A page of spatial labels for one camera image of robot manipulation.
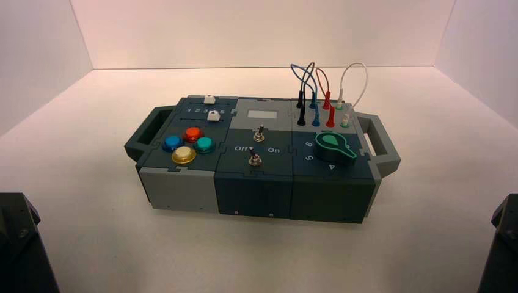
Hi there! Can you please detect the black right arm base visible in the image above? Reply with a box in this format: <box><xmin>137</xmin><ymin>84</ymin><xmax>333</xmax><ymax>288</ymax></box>
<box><xmin>477</xmin><ymin>194</ymin><xmax>518</xmax><ymax>293</ymax></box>

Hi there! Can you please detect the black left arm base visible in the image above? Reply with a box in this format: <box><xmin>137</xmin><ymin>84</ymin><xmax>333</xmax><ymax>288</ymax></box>
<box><xmin>0</xmin><ymin>192</ymin><xmax>60</xmax><ymax>293</ymax></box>

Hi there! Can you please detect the dark modular control box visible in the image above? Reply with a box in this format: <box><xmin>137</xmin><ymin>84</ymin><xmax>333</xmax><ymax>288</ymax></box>
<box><xmin>123</xmin><ymin>95</ymin><xmax>401</xmax><ymax>225</ymax></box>

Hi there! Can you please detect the teal round push button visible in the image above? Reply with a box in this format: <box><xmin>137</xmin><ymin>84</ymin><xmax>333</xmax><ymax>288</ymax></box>
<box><xmin>194</xmin><ymin>136</ymin><xmax>216</xmax><ymax>154</ymax></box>

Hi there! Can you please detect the red round push button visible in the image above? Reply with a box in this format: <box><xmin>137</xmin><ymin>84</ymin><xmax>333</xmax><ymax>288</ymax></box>
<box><xmin>182</xmin><ymin>126</ymin><xmax>205</xmax><ymax>144</ymax></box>

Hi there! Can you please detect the green rotary selector knob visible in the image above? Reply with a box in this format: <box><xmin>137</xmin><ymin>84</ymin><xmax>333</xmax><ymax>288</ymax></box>
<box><xmin>315</xmin><ymin>131</ymin><xmax>358</xmax><ymax>166</ymax></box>

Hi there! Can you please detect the yellow round push button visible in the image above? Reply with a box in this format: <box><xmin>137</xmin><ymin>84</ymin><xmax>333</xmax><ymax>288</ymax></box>
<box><xmin>171</xmin><ymin>146</ymin><xmax>197</xmax><ymax>165</ymax></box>

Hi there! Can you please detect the blue round push button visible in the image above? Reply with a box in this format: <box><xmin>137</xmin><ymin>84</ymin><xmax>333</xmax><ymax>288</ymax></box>
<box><xmin>161</xmin><ymin>135</ymin><xmax>185</xmax><ymax>153</ymax></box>

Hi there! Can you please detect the black jumper cable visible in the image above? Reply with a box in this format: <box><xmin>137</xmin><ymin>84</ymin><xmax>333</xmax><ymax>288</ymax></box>
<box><xmin>296</xmin><ymin>62</ymin><xmax>316</xmax><ymax>127</ymax></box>

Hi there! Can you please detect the blue jumper cable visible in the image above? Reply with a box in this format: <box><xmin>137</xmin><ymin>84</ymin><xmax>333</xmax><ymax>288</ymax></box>
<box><xmin>290</xmin><ymin>63</ymin><xmax>322</xmax><ymax>128</ymax></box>

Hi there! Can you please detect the red jumper cable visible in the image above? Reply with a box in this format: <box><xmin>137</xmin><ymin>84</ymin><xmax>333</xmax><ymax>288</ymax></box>
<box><xmin>315</xmin><ymin>68</ymin><xmax>337</xmax><ymax>129</ymax></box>

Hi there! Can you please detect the white jumper cable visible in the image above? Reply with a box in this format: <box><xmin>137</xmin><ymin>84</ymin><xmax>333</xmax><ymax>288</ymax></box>
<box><xmin>335</xmin><ymin>62</ymin><xmax>368</xmax><ymax>129</ymax></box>

